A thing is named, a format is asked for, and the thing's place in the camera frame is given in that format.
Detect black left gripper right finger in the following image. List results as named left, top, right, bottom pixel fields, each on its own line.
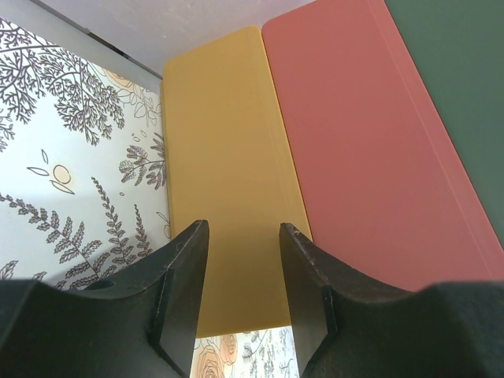
left=279, top=223, right=503, bottom=377

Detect red drawer box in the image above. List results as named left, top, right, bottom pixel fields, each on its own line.
left=261, top=1, right=503, bottom=291

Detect yellow drawer box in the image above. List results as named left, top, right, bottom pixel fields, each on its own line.
left=161, top=26, right=309, bottom=338

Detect green drawer box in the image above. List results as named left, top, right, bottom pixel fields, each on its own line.
left=387, top=1, right=503, bottom=239

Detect aluminium frame rail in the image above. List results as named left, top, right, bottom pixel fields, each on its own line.
left=1, top=1, right=161, bottom=93

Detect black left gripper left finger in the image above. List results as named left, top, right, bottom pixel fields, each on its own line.
left=1, top=220, right=209, bottom=377

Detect floral patterned table mat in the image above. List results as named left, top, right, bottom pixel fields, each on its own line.
left=1, top=19, right=298, bottom=377

